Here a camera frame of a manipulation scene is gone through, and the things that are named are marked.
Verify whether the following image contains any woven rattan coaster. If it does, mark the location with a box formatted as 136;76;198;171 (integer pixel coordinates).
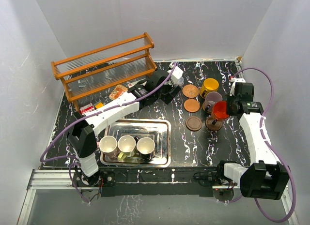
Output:
182;84;199;98

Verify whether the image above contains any light wooden coaster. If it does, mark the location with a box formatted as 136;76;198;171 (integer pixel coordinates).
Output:
184;99;200;113

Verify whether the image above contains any orange-red mug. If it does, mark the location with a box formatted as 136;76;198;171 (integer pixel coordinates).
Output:
211;101;230;125

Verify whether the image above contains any purple mug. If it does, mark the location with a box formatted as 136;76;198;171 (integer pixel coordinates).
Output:
202;91;222;113

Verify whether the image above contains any yellow mug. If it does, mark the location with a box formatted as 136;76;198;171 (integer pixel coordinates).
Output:
199;78;219;98

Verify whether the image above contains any dark wooden coaster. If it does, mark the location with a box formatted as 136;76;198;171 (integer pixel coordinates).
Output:
186;116;202;131
205;116;223;131

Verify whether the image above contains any black white mug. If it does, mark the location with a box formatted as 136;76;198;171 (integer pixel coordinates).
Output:
137;137;155;161

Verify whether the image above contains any green handled white mug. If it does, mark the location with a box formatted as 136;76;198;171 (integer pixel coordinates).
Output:
117;135;136;161

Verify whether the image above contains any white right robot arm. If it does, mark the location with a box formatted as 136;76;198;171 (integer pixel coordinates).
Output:
216;78;289;200

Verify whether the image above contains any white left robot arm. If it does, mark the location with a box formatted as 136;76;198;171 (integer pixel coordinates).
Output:
66;70;183;186

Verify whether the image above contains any small clear plastic jar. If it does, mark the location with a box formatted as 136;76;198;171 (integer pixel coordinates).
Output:
175;77;184;88

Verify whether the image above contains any white cardboard box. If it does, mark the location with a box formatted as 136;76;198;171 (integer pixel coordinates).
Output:
127;81;138;88

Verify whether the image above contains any orange wooden shelf rack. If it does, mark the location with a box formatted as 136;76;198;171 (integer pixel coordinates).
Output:
51;32;157;111

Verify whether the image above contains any silver metal tray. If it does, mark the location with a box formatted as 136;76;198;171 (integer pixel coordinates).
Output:
100;119;171;168

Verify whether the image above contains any yellow small block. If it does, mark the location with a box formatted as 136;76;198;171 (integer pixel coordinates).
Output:
95;102;104;109

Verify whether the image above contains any red white small box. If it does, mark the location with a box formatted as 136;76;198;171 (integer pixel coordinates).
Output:
79;103;95;115

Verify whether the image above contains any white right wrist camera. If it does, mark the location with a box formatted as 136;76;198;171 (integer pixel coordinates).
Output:
229;77;246;96

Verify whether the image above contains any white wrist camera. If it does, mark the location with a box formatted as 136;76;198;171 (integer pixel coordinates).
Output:
167;62;184;86
229;77;246;96

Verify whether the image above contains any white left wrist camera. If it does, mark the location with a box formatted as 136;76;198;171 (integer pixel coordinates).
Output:
167;62;184;86

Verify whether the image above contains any pink handled white mug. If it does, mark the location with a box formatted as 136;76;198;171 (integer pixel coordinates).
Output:
99;135;119;158

